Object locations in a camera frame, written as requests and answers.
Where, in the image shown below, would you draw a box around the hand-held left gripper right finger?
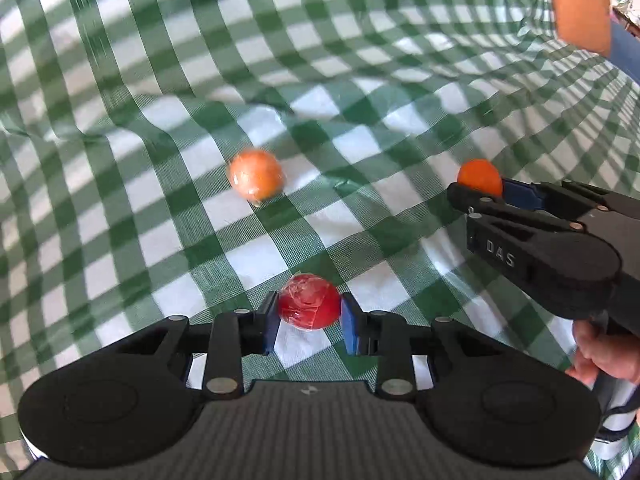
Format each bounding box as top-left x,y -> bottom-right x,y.
341,292 -> 502,402

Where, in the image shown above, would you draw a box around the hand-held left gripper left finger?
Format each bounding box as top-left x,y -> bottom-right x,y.
112,291 -> 279,402

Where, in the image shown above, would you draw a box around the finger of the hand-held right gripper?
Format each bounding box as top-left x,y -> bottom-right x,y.
502,179 -> 640,218
446,182 -> 590,234

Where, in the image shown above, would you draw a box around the small orange tangerine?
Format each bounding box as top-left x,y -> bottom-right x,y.
457,159 -> 504,198

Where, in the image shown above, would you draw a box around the plastic-wrapped red fruit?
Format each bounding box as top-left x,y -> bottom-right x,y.
277,274 -> 343,331

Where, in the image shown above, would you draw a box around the person's right hand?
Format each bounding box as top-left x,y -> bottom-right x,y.
566,320 -> 640,387

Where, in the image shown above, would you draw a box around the plastic-wrapped pale orange fruit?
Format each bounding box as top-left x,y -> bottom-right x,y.
227,148 -> 287,206

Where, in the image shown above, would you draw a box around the green white checkered tablecloth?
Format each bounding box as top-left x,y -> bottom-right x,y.
0,0 -> 640,480

